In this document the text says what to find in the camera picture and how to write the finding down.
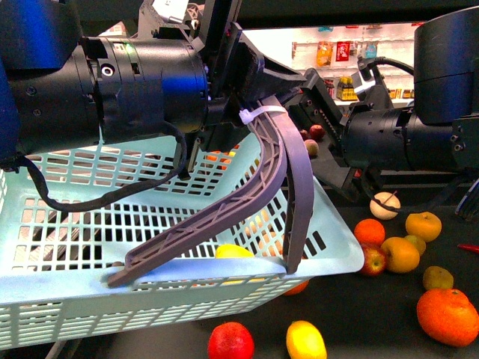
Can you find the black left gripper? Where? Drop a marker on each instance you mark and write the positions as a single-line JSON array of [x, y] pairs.
[[226, 56]]

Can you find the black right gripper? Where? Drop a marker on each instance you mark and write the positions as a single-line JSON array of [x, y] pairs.
[[313, 105]]

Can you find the yellow lemon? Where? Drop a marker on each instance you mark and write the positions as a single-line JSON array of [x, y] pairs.
[[228, 251], [303, 340]]

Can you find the light blue shopping basket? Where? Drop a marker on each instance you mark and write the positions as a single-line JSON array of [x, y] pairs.
[[55, 266]]

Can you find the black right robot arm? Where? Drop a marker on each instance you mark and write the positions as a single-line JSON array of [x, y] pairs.
[[438, 132]]

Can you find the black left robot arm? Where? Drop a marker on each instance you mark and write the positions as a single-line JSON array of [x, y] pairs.
[[61, 89]]

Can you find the back shelf red apple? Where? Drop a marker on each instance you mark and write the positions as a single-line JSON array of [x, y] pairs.
[[317, 132]]

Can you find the back shelf dark apple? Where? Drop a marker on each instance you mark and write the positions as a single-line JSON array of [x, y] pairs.
[[305, 134]]

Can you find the back shelf peach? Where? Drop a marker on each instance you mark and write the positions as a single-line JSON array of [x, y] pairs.
[[312, 147]]

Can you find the front fruit shelf tray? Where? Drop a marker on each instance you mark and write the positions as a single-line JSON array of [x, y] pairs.
[[359, 317]]

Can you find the yellow label bottles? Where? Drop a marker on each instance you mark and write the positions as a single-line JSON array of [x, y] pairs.
[[345, 90]]

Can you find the orange snack bag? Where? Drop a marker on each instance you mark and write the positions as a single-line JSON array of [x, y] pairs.
[[324, 53]]

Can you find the red snack bag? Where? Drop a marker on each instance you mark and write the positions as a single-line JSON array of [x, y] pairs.
[[342, 51]]

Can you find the white pear far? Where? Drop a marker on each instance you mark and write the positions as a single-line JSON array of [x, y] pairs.
[[387, 199]]

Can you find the small orange mandarin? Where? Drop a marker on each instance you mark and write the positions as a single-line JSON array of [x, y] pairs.
[[369, 231]]

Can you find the yellow orange fruit upper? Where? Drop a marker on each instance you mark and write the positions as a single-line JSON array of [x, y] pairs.
[[425, 225]]

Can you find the yellow orange fruit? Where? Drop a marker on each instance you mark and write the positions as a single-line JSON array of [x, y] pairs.
[[425, 225], [401, 255]]

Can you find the brown kiwi upper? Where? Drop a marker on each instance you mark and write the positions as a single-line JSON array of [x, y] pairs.
[[418, 242]]

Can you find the brown kiwi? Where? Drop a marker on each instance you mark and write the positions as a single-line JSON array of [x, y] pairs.
[[435, 277], [418, 242]]

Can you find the large orange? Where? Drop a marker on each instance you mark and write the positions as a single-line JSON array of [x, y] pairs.
[[297, 289]]

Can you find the red chili pepper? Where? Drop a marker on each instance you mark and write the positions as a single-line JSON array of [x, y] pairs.
[[470, 248]]

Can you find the red pomegranate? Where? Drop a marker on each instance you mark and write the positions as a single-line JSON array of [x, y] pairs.
[[230, 340]]

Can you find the orange at bottom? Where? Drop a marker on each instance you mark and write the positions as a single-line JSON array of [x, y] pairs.
[[448, 316]]

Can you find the white cable tie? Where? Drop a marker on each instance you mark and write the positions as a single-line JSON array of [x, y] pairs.
[[247, 116]]

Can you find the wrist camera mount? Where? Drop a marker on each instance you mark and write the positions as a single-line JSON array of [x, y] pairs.
[[169, 19]]

